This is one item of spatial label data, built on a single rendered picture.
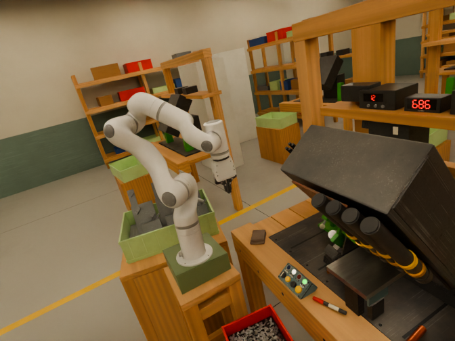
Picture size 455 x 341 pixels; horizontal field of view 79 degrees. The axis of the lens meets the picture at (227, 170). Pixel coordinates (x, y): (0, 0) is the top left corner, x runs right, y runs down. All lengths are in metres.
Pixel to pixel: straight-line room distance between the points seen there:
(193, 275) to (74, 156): 6.65
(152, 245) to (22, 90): 6.29
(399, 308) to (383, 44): 1.00
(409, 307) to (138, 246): 1.42
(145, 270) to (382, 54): 1.65
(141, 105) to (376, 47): 0.99
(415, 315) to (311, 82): 1.15
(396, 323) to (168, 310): 1.35
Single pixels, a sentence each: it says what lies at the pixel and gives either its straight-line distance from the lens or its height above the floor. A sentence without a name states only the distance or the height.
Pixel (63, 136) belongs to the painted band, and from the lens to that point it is 7.76.
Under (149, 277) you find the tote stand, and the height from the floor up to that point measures 0.72.
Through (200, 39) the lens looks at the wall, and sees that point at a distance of 8.61.
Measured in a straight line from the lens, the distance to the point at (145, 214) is 2.07.
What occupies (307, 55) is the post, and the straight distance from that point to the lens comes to 1.65.
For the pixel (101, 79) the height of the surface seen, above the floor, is 2.00.
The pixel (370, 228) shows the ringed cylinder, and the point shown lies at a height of 1.48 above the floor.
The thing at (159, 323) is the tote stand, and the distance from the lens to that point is 2.13.
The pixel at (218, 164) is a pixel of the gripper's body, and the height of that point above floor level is 1.43.
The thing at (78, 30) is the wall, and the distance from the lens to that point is 7.86.
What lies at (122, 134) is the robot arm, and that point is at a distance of 1.29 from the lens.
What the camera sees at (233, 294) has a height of 0.74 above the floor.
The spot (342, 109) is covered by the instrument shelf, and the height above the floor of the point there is 1.54.
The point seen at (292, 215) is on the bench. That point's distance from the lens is 1.79.
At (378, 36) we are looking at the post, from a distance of 1.34.
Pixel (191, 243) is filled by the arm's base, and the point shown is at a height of 1.06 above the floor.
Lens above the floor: 1.84
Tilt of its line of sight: 21 degrees down
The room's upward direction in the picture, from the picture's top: 13 degrees counter-clockwise
